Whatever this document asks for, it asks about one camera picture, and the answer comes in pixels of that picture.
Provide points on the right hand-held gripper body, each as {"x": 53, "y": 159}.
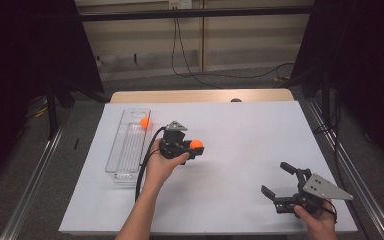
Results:
{"x": 320, "y": 186}

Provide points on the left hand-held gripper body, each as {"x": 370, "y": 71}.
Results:
{"x": 173, "y": 143}

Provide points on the orange ping pong ball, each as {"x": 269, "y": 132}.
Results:
{"x": 144, "y": 122}
{"x": 196, "y": 143}

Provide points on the clear plastic container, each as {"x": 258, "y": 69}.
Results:
{"x": 126, "y": 150}

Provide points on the person's left hand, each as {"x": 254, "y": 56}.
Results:
{"x": 158, "y": 170}

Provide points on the person's right hand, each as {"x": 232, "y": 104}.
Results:
{"x": 320, "y": 226}

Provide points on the white table cover sheet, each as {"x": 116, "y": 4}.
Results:
{"x": 246, "y": 133}

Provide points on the dark round table grommet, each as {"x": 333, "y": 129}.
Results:
{"x": 236, "y": 100}

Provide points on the small black floor item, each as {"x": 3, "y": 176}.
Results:
{"x": 76, "y": 144}

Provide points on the black metal stand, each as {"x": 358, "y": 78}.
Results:
{"x": 52, "y": 113}

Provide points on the black curtain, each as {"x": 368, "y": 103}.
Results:
{"x": 363, "y": 66}
{"x": 30, "y": 50}

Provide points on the black horizontal bar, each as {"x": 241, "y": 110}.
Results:
{"x": 196, "y": 13}

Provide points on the aluminium floor rail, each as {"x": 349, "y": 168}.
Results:
{"x": 356, "y": 180}
{"x": 30, "y": 190}

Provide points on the white wall outlet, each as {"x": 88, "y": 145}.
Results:
{"x": 180, "y": 3}

